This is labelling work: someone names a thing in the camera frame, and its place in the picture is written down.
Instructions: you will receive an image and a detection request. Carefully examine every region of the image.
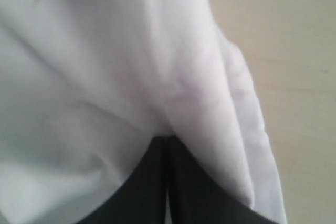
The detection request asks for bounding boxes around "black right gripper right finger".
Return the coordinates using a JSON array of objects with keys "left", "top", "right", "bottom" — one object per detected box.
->
[{"left": 165, "top": 136, "right": 274, "bottom": 223}]

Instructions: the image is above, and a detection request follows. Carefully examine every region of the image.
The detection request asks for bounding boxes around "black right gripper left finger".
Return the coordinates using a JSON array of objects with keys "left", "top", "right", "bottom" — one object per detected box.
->
[{"left": 80, "top": 137, "right": 166, "bottom": 224}]

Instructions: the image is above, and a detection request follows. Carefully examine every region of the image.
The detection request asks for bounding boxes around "white cotton t-shirt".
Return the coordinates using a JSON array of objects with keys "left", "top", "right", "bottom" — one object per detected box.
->
[{"left": 1, "top": 0, "right": 287, "bottom": 223}]

